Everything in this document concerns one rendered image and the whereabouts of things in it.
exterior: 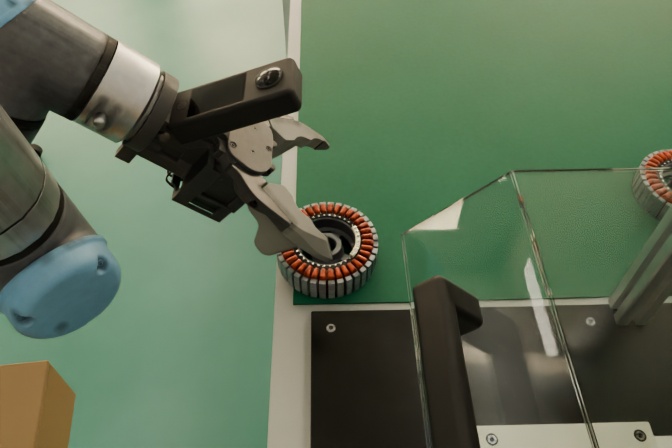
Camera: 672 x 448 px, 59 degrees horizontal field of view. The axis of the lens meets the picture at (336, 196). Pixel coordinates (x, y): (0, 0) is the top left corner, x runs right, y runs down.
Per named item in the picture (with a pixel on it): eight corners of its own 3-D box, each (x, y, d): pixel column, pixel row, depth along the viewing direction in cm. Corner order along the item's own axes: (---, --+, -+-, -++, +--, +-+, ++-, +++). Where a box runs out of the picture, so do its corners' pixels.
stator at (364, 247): (270, 297, 63) (267, 278, 61) (284, 216, 71) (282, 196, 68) (375, 304, 63) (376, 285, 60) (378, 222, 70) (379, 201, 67)
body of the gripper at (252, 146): (232, 170, 61) (124, 112, 55) (283, 123, 57) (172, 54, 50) (225, 228, 56) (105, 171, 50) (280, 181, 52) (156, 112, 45)
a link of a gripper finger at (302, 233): (299, 280, 57) (240, 205, 57) (340, 252, 54) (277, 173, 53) (283, 296, 54) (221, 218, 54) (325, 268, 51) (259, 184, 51)
